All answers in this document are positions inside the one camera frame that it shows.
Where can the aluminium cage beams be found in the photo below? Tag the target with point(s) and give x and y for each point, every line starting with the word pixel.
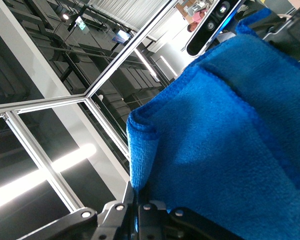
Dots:
pixel 86 97

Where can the blue monitor screen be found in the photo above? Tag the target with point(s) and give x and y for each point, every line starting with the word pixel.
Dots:
pixel 121 37

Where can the blue towel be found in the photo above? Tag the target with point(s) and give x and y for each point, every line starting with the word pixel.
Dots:
pixel 215 137

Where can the round spotlight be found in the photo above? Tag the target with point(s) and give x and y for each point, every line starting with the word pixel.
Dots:
pixel 65 16

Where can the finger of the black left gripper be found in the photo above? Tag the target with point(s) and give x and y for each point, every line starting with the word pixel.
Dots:
pixel 292 40

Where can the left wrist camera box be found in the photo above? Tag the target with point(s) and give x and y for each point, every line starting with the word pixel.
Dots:
pixel 205 32

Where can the person in pink shirt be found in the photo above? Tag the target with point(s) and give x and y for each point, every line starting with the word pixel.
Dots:
pixel 197 17

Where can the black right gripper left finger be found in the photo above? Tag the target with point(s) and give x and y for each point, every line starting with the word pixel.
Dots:
pixel 107 222

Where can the green hanging sign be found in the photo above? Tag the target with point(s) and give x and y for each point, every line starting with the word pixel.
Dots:
pixel 82 23

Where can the long ceiling light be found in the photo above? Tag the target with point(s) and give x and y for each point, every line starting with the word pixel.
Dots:
pixel 27 180
pixel 168 66
pixel 145 62

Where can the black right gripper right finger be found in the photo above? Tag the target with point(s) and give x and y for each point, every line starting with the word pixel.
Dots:
pixel 160 225

